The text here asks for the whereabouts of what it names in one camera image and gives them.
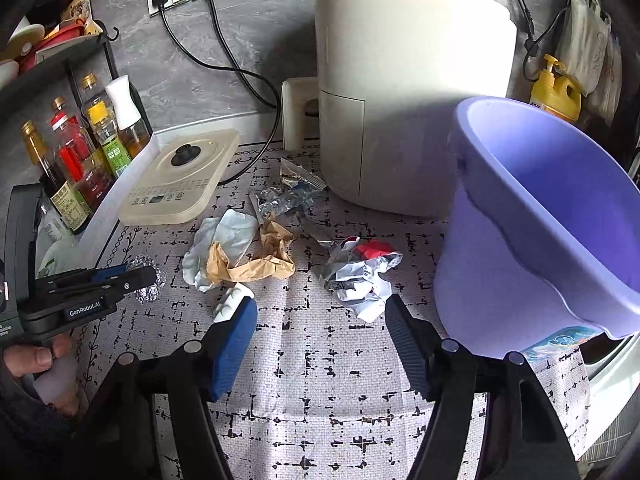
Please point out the person's left hand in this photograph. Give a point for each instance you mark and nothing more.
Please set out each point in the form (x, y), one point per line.
(40, 357)

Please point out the white black patterned tablecloth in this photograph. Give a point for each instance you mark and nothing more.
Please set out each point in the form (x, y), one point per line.
(320, 410)

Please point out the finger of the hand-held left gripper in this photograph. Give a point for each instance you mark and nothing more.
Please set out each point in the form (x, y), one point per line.
(107, 274)
(135, 282)

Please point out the purple plastic bucket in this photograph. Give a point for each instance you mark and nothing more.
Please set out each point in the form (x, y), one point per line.
(525, 175)

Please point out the black metal kitchen rack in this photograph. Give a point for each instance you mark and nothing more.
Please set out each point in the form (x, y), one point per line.
(60, 65)

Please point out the white air fryer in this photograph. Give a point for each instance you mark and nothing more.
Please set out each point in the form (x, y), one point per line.
(415, 85)

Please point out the yellow cap green label bottle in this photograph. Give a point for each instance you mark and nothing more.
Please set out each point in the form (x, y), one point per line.
(112, 145)

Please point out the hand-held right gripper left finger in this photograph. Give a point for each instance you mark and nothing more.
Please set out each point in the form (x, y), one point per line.
(232, 350)

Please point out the red cap sauce bottle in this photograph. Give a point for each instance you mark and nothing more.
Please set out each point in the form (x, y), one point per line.
(80, 160)

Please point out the gold cap oil bottle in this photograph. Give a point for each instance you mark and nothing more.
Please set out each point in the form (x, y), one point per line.
(92, 92)

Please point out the brown crumpled paper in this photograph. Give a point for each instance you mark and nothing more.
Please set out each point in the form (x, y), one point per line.
(265, 266)

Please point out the silver foil wrapper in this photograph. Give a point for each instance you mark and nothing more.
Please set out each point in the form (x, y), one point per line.
(152, 280)

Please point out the red white crumpled wrapper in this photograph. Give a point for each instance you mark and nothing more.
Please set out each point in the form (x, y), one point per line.
(360, 275)

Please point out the yellow snack packet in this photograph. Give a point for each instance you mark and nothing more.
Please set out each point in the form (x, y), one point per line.
(80, 12)

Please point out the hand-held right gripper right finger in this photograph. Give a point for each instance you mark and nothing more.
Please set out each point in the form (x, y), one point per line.
(407, 345)

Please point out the yellow detergent bottle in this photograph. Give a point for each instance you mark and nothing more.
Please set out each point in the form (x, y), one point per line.
(555, 92)

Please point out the clear bottle white cap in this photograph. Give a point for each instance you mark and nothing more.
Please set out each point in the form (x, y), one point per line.
(52, 222)

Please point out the cream induction cooker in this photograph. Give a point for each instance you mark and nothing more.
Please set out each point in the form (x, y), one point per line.
(170, 185)

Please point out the crumpled clear plastic wrapper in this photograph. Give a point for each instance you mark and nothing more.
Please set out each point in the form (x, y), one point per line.
(282, 202)

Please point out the dark soy sauce bottle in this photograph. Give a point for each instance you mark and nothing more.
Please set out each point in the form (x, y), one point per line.
(60, 185)

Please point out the person's left forearm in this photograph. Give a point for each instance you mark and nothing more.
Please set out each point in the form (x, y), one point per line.
(25, 435)

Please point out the red plastic container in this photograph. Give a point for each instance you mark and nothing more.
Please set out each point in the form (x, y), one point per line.
(55, 42)

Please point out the white top oil sprayer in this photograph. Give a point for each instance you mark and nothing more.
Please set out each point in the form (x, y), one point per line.
(127, 115)

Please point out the white crumpled paper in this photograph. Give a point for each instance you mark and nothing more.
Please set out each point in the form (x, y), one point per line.
(230, 230)

